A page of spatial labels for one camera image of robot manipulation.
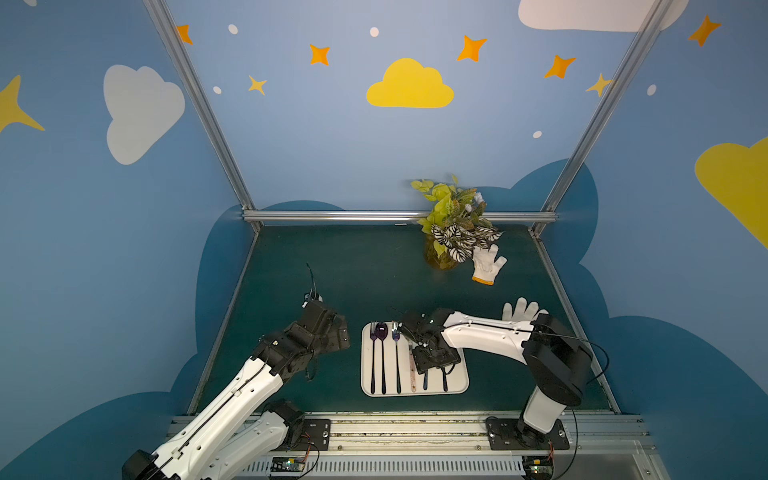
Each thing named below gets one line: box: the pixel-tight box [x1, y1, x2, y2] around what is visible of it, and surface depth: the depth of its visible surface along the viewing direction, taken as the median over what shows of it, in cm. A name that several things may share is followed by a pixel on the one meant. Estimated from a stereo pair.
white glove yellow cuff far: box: [472, 244, 508, 286], surface depth 110 cm
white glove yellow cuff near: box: [502, 297, 549, 322], surface depth 100 cm
